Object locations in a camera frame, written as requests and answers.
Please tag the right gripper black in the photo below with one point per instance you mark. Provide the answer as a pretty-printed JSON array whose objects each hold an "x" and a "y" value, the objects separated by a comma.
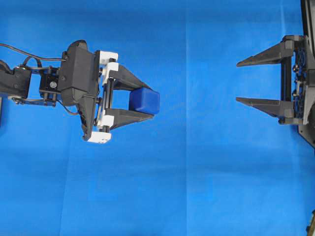
[{"x": 302, "y": 108}]

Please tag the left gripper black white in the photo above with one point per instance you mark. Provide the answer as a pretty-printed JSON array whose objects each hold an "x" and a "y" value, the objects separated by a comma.
[{"x": 114, "y": 77}]

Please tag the blue block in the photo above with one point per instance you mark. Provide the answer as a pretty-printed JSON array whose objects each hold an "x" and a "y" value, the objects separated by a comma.
[{"x": 144, "y": 100}]

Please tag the blue table mat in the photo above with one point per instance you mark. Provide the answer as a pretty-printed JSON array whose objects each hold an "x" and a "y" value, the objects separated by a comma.
[{"x": 205, "y": 165}]

